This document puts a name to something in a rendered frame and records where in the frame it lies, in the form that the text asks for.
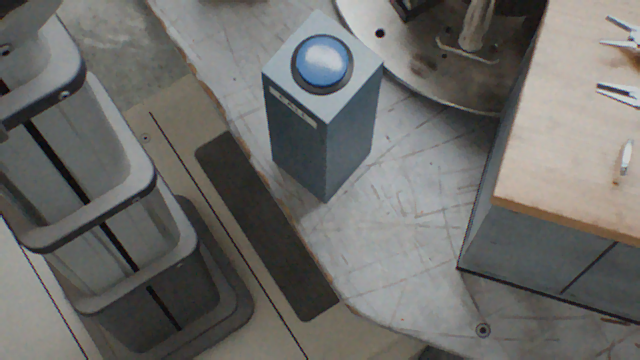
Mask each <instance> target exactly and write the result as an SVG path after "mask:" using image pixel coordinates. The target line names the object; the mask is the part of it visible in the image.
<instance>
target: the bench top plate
mask: <svg viewBox="0 0 640 360"><path fill-rule="evenodd" d="M143 1H144V3H145V4H146V6H147V7H148V9H150V10H151V13H152V14H153V16H154V18H155V19H156V21H157V22H158V25H159V26H160V28H162V29H163V31H164V32H165V34H166V35H167V38H168V39H169V41H170V42H171V44H172V46H174V47H175V49H176V50H177V53H178V54H179V56H180V57H181V59H182V60H183V62H184V63H186V66H187V67H188V69H189V70H190V72H191V73H192V75H193V77H194V78H195V81H196V82H197V84H198V85H200V87H201V88H202V90H203V91H204V93H205V95H206V97H207V98H208V100H209V101H210V103H211V104H212V106H214V108H215V109H216V112H217V113H218V115H219V116H220V118H221V119H222V121H223V122H224V124H225V125H226V128H227V129H229V131H230V132H231V134H232V136H233V137H234V139H235V140H236V143H237V144H238V146H239V147H240V149H241V150H242V152H244V153H245V155H246V156H247V158H248V160H249V162H250V164H251V165H252V167H253V168H254V170H255V171H256V173H257V174H258V177H260V178H261V180H262V181H263V183H264V184H265V186H266V187H267V189H268V191H269V192H270V195H271V196H272V198H273V199H274V201H275V202H277V204H278V205H279V207H280V208H281V210H282V212H283V214H284V215H285V217H286V219H287V220H288V222H289V223H290V225H291V226H292V229H294V230H295V232H296V233H297V235H298V236H299V238H300V239H301V241H302V242H303V244H304V246H305V248H306V250H307V251H308V253H309V254H311V256H312V257H313V259H314V260H315V263H316V264H317V266H318V267H319V269H320V270H321V272H322V273H323V275H324V278H325V279H326V281H328V282H329V284H330V285H331V287H332V288H333V290H334V291H335V294H336V295H337V297H338V298H339V300H340V301H341V303H342V304H344V306H345V309H346V310H347V312H348V313H349V315H350V316H352V317H355V318H357V319H361V320H364V321H367V323H369V324H372V325H376V326H379V327H381V328H384V329H387V330H391V331H393V332H396V333H399V334H402V336H405V337H408V338H411V339H414V340H416V341H420V342H423V343H425V344H428V345H431V346H435V348H437V349H440V350H443V351H446V352H449V353H452V354H455V355H458V356H461V357H464V359H467V360H640V326H637V325H634V324H633V323H631V322H626V321H623V320H619V319H615V318H612V317H608V316H605V315H603V314H601V313H597V312H594V311H590V310H586V309H583V308H579V307H575V306H572V304H568V303H564V302H561V301H557V300H553V299H550V298H547V297H542V296H539V294H536V293H531V292H528V291H525V290H521V289H517V288H514V287H510V286H506V285H503V283H500V282H496V281H492V280H489V279H485V278H482V277H478V276H474V275H471V274H468V273H463V271H460V270H457V269H456V266H457V262H458V259H459V254H460V251H461V247H462V244H463V239H464V236H465V232H466V229H467V224H468V220H469V217H471V213H472V210H473V205H474V202H475V198H476V195H477V190H478V187H479V183H480V180H481V175H482V172H483V168H485V165H486V161H487V157H488V153H489V150H490V146H491V142H492V138H493V135H494V131H495V127H496V123H498V120H499V118H492V117H485V116H478V115H473V114H468V113H464V111H463V112H461V110H457V109H453V108H450V107H447V106H445V105H442V104H438V103H436V102H434V101H432V100H429V99H427V98H425V97H422V96H420V95H418V94H417V92H415V91H413V90H411V89H410V88H407V87H406V86H404V85H403V84H401V83H400V82H398V81H397V80H395V79H394V78H393V76H390V75H389V74H388V73H387V72H385V71H384V70H383V73H382V81H381V88H380V96H379V103H378V111H376V118H375V126H374V133H373V140H372V148H371V153H370V154H369V155H368V157H367V158H366V160H365V161H364V162H363V163H362V165H360V166H359V167H358V168H357V169H356V170H355V171H354V173H353V174H352V175H351V177H350V178H349V179H348V180H347V182H346V183H345V184H343V185H342V186H341V187H340V188H339V190H338V191H337V192H336V194H335V195H334V196H333V198H332V199H331V200H330V201H329V202H328V203H326V204H324V203H323V202H322V201H321V200H319V199H318V198H317V197H316V196H315V195H313V194H312V192H311V191H309V190H307V189H306V188H305V187H304V186H303V185H301V184H300V183H299V182H298V181H296V180H295V179H294V178H292V177H291V175H289V174H288V173H287V172H286V171H284V170H283V169H282V168H281V167H280V166H278V165H277V164H275V163H274V162H272V155H271V148H270V139H269V132H268V123H267V116H266V107H265V99H264V91H263V83H262V75H260V69H262V68H263V67H264V66H265V64H266V63H267V62H268V61H269V59H270V58H271V57H272V56H273V55H274V54H275V53H276V51H277V50H279V49H280V48H281V47H282V46H283V44H284V43H285V42H286V41H287V40H288V38H289V37H290V36H291V35H292V34H293V33H295V32H296V31H297V29H298V28H299V26H300V25H301V24H302V23H303V22H304V21H305V20H306V19H307V18H308V17H309V16H310V13H312V12H313V11H314V10H315V9H316V8H319V9H320V10H321V11H323V12H324V13H325V14H328V16H329V17H330V18H331V19H333V20H334V21H335V22H337V23H338V24H339V25H340V26H343V27H344V28H345V29H346V31H348V32H349V29H348V28H347V26H346V25H345V23H344V21H343V19H341V18H340V16H339V13H338V11H337V9H336V6H335V4H334V2H333V0H143ZM349 33H350V32H349ZM350 34H351V33H350Z"/></svg>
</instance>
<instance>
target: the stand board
mask: <svg viewBox="0 0 640 360"><path fill-rule="evenodd" d="M608 15H609V16H612V17H614V18H617V19H620V20H623V21H625V22H627V23H631V24H633V25H636V26H638V27H640V0H547V2H546V6H545V10H544V14H543V17H542V22H541V25H539V29H538V33H537V37H536V40H535V45H534V49H533V52H532V56H530V60H529V64H528V67H527V72H526V75H525V79H524V83H523V87H522V91H520V94H519V98H518V102H517V106H516V109H515V113H514V118H513V121H512V125H511V128H509V133H508V136H507V140H506V144H505V148H504V152H503V155H502V159H501V163H500V167H499V170H497V174H496V179H495V182H494V186H493V189H492V194H491V197H490V203H491V204H493V205H497V206H501V207H504V209H508V210H512V211H516V212H519V213H522V214H527V215H530V216H533V217H538V218H541V219H545V220H549V222H552V223H556V224H559V225H563V226H567V227H570V228H574V229H578V230H581V231H586V232H589V233H592V235H597V236H600V237H603V238H608V239H611V240H616V241H619V242H622V243H627V244H630V246H633V247H638V248H640V111H637V110H635V109H633V107H631V106H629V105H626V104H623V103H621V102H618V101H616V100H613V99H610V98H608V97H606V96H602V95H600V94H598V93H595V89H596V83H597V82H602V83H609V84H617V85H623V86H630V87H638V88H639V90H640V49H638V48H636V49H630V48H623V47H616V46H609V45H603V44H598V41H600V39H605V38H619V39H628V38H627V37H628V35H629V34H631V33H628V32H626V31H624V30H622V29H621V27H619V28H618V26H616V25H614V24H613V23H611V22H609V21H606V20H605V18H606V16H608ZM628 139H633V140H634V144H633V148H632V153H631V157H630V161H629V166H628V170H626V174H625V178H624V179H623V180H622V181H621V183H620V184H615V183H612V181H613V177H614V172H615V168H616V164H618V159H619V155H620V151H621V147H622V145H623V143H624V142H625V141H626V140H628Z"/></svg>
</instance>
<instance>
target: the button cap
mask: <svg viewBox="0 0 640 360"><path fill-rule="evenodd" d="M297 68H298V72H299V74H300V77H301V78H302V79H303V80H304V81H305V82H306V83H307V84H309V85H312V86H314V87H319V88H326V87H331V86H334V85H335V84H337V83H338V82H340V81H341V80H342V78H344V77H345V74H346V72H347V69H348V55H347V52H346V50H345V48H344V47H342V46H341V45H340V43H339V42H338V41H336V40H334V39H332V38H329V37H316V38H313V39H311V40H308V41H306V42H305V43H304V45H303V46H302V47H301V49H300V50H299V53H298V56H297Z"/></svg>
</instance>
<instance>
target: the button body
mask: <svg viewBox="0 0 640 360"><path fill-rule="evenodd" d="M317 34H329V35H333V36H335V37H338V38H339V39H341V40H342V41H344V42H345V43H347V46H348V47H349V48H350V50H351V52H352V54H353V58H354V69H353V74H352V77H351V79H350V81H349V82H348V84H347V85H346V86H345V87H344V88H341V89H340V90H338V92H336V93H333V94H330V95H315V94H312V93H308V92H306V90H305V89H303V88H302V87H301V86H300V85H298V83H297V82H296V81H295V79H293V77H292V73H291V68H290V61H291V55H292V52H293V50H295V49H296V47H297V46H298V45H299V43H300V42H301V41H302V40H303V39H305V38H307V37H309V36H313V35H317ZM383 66H384V59H383V58H382V57H380V56H379V55H378V54H377V53H374V52H373V51H372V50H370V49H369V48H368V47H367V46H365V44H364V43H363V42H361V41H360V40H358V39H357V38H355V37H354V36H353V35H352V34H350V33H349V32H348V31H346V29H345V28H344V27H343V26H340V25H339V24H338V23H337V22H335V21H334V20H333V19H331V18H330V17H329V16H328V14H325V13H324V12H323V11H321V10H320V9H319V8H316V9H315V10H314V11H313V12H312V13H310V16H309V17H308V18H307V19H306V20H305V21H304V22H303V23H302V24H301V25H300V26H299V28H298V29H297V31H296V32H295V33H293V34H292V35H291V36H290V37H289V38H288V40H287V41H286V42H285V43H284V44H283V46H282V47H281V48H280V49H279V50H277V51H276V53H275V54H274V55H273V56H272V57H271V58H270V59H269V61H268V62H267V63H266V64H265V66H264V67H263V68H262V69H260V75H262V83H263V91H264V99H265V107H266V116H267V123H268V132H269V139H270V148H271V155H272V162H274V163H275V164H277V165H278V166H280V167H281V168H282V169H283V170H284V171H286V172H287V173H288V174H289V175H291V177H292V178H294V179H295V180H296V181H298V182H299V183H300V184H301V185H303V186H304V187H305V188H306V189H307V190H309V191H311V192H312V194H313V195H315V196H316V197H317V198H318V199H319V200H321V201H322V202H323V203H324V204H326V203H328V202H329V201H330V200H331V199H332V198H333V196H334V195H335V194H336V192H337V191H338V190H339V188H340V187H341V186H342V185H343V184H345V183H346V182H347V180H348V179H349V178H350V177H351V175H352V174H353V173H354V171H355V170H356V169H357V168H358V167H359V166H360V165H362V163H363V162H364V161H365V160H366V158H367V157H368V155H369V154H370V153H371V148H372V140H373V133H374V126H375V118H376V111H378V103H379V96H380V88H381V81H382V73H383ZM269 85H270V86H271V87H272V88H274V89H275V90H276V91H278V93H280V94H281V95H282V96H283V97H285V98H286V99H287V100H288V101H290V102H291V103H292V104H294V105H296V106H297V107H298V109H299V110H300V111H302V112H303V113H304V114H305V115H307V116H308V117H309V118H311V119H313V120H314V121H315V122H316V123H317V129H315V128H314V127H313V126H312V124H309V123H308V122H307V121H306V120H304V119H303V118H302V117H301V116H299V115H298V114H297V113H296V112H295V111H292V110H291V109H290V107H289V106H287V105H286V104H285V103H284V102H282V101H281V100H280V99H279V98H276V97H275V96H274V95H273V94H271V93H270V89H269Z"/></svg>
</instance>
